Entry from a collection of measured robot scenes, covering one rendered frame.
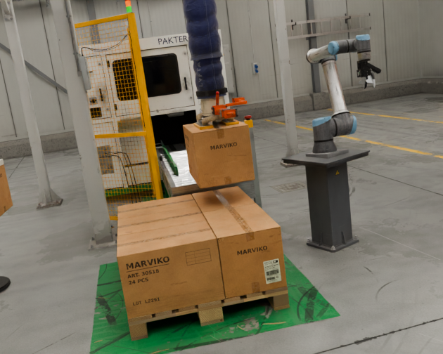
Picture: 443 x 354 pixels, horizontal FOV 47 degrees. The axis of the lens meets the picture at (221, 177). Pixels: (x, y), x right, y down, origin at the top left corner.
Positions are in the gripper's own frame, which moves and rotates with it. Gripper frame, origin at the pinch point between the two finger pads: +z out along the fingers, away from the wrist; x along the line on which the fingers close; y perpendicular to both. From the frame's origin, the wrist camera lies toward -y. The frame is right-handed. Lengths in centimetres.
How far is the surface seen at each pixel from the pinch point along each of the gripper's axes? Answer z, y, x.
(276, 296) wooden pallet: 121, 92, 37
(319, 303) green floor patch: 130, 66, 39
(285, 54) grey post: -61, -53, -358
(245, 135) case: 21, 89, -15
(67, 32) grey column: -83, 209, -140
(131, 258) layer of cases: 80, 177, 42
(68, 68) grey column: -52, 214, -143
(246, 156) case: 36, 90, -16
